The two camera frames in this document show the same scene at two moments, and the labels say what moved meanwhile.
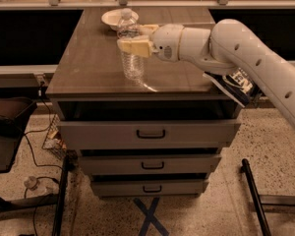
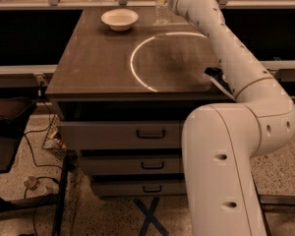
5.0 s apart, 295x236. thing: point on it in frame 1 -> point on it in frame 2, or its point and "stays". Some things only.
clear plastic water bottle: (133, 51) -> (163, 15)
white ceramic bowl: (113, 18) stays
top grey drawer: (143, 135) stays
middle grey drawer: (149, 164) stays
